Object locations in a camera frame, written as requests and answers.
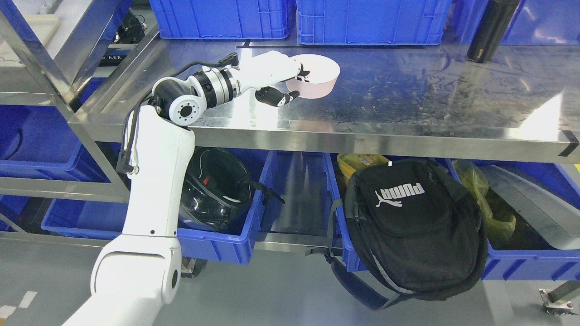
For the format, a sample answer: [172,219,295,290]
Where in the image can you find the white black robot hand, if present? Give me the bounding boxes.
[231,50,310,107]

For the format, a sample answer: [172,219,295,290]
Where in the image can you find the pink bowl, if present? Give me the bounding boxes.
[285,54,341,99]

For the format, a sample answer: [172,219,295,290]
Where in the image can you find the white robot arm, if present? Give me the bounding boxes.
[64,100,195,326]

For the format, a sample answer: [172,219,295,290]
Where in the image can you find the blue crate upper middle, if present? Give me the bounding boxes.
[296,0,452,46]

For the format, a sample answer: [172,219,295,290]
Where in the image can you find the steel shelf rack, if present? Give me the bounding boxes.
[1,0,132,237]

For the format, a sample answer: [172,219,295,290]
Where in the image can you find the blue crate left shelf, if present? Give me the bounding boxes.
[0,105,108,182]

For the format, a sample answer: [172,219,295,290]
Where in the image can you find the blue crate upper left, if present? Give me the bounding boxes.
[150,0,296,40]

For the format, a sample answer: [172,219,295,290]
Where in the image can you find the yellow food container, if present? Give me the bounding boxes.
[337,153,390,184]

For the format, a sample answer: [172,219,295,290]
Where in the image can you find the black helmet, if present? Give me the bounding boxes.
[178,147,285,233]

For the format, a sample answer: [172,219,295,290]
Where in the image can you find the steel table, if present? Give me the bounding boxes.
[69,32,579,187]

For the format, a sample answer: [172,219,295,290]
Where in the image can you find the blue crate with helmet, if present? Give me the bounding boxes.
[177,149,280,264]

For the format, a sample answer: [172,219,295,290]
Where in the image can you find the black Puma backpack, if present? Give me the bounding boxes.
[310,158,488,310]

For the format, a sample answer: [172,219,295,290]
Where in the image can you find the blue crate bottom left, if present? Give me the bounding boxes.
[41,199,128,240]

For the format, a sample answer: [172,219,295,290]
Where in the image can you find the yellow plastic bag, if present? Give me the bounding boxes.
[451,159,517,249]

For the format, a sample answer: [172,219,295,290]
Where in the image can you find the black water bottle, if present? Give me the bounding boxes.
[467,0,520,63]

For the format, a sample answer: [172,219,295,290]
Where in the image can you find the blue crate upper right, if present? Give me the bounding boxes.
[451,0,580,46]

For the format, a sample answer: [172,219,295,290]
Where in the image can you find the blue crate under backpack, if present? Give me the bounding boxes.
[333,160,580,281]

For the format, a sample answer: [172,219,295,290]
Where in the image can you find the grey plastic lid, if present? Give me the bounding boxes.
[481,165,580,250]

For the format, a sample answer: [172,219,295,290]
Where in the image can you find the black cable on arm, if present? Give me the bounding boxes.
[116,52,239,176]

